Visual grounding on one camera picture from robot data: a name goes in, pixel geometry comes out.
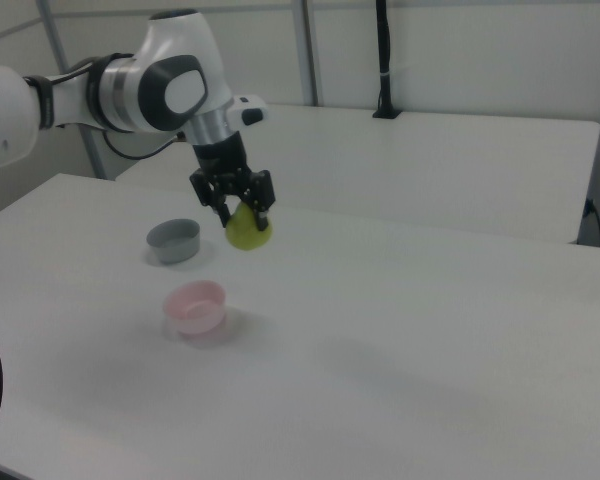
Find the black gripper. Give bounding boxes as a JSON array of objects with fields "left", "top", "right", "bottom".
[{"left": 188, "top": 130, "right": 278, "bottom": 229}]

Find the black cable at wall socket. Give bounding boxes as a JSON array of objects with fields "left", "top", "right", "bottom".
[{"left": 583, "top": 198, "right": 600, "bottom": 249}]

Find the grey bowl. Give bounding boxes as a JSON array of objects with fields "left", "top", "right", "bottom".
[{"left": 145, "top": 218, "right": 203, "bottom": 266}]

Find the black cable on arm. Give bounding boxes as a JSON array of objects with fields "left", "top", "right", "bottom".
[{"left": 101, "top": 129, "right": 189, "bottom": 162}]

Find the pink bowl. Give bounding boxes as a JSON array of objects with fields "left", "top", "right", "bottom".
[{"left": 162, "top": 280, "right": 228, "bottom": 337}]

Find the green pear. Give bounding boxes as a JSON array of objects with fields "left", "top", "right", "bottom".
[{"left": 224, "top": 200, "right": 274, "bottom": 252}]

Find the white table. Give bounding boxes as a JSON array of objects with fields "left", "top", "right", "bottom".
[{"left": 114, "top": 101, "right": 600, "bottom": 247}]

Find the black pole with base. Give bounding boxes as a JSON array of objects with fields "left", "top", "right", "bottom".
[{"left": 371, "top": 0, "right": 404, "bottom": 121}]

